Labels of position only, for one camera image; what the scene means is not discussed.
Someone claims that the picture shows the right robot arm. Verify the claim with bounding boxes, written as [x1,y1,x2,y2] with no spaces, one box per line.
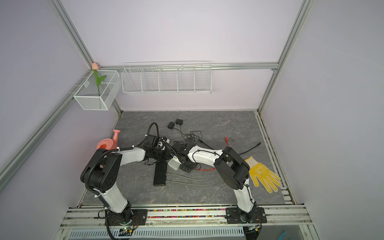
[171,143,255,214]

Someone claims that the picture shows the red ethernet cable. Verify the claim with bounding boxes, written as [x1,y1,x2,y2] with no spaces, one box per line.
[194,135,230,172]

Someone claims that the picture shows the small white wire basket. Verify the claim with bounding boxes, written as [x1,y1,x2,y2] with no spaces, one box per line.
[74,70,122,111]

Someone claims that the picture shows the aluminium frame rail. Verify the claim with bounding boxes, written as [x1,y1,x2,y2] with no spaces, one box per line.
[0,0,316,193]

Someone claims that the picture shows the artificial tulip flower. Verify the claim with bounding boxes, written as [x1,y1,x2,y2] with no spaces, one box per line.
[92,63,107,97]

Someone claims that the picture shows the yellow work glove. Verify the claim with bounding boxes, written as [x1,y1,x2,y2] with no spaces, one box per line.
[245,157,281,194]

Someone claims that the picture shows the grey ethernet cable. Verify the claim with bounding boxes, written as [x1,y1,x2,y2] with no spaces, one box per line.
[166,170,224,187]

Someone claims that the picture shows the thin black power cable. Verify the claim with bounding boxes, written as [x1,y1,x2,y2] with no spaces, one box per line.
[173,124,204,143]
[143,131,193,167]

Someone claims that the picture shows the pink watering can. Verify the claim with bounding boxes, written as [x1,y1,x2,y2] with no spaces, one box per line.
[97,130,121,150]

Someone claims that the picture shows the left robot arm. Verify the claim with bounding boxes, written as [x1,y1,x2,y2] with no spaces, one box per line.
[80,122,172,216]

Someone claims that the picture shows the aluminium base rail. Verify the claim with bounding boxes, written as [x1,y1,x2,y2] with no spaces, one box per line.
[55,205,319,240]

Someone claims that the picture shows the black network switch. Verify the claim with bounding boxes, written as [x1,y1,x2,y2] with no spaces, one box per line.
[153,162,168,187]

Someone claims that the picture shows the long white wire basket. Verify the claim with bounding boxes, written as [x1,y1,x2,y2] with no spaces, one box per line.
[122,61,213,94]

